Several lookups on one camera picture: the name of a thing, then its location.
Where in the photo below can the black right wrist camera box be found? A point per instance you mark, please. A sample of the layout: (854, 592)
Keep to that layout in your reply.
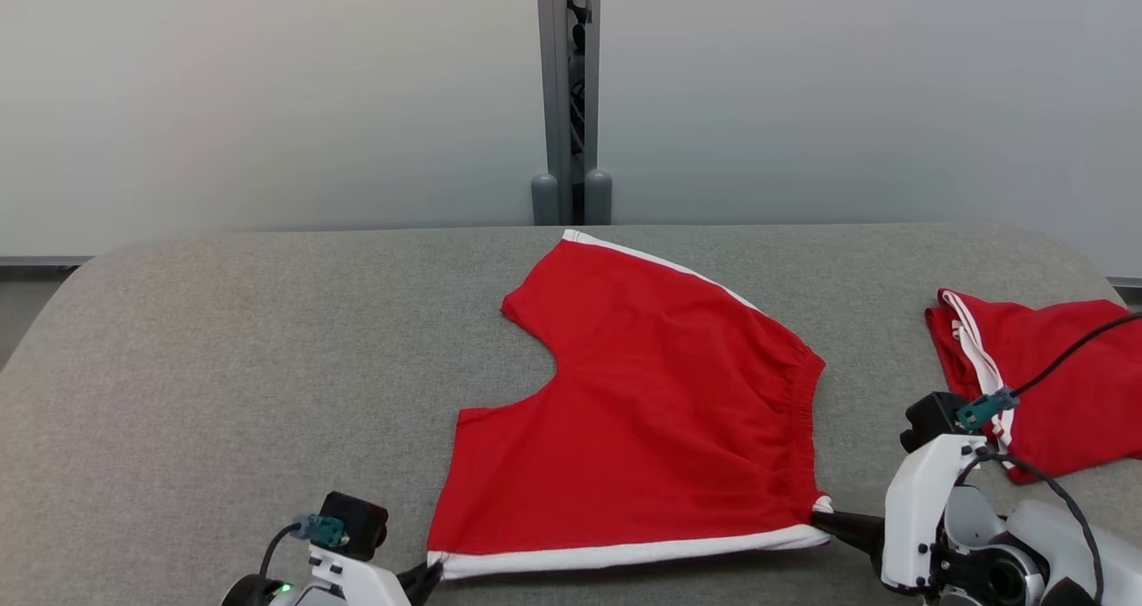
(928, 419)

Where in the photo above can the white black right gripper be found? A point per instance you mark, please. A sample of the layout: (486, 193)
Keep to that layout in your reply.
(919, 517)

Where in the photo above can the grey partition post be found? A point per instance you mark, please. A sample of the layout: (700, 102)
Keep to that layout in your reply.
(555, 79)

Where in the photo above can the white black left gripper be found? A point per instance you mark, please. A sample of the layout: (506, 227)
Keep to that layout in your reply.
(357, 584)

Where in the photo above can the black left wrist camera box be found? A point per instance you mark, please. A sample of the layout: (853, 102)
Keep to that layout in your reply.
(357, 521)

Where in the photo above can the red white basketball jersey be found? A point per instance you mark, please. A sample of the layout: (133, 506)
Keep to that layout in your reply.
(1062, 392)

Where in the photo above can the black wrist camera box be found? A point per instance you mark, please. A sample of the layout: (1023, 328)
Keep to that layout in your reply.
(357, 521)
(928, 419)

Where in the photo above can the red shorts with white trim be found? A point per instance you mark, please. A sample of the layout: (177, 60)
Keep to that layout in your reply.
(642, 410)

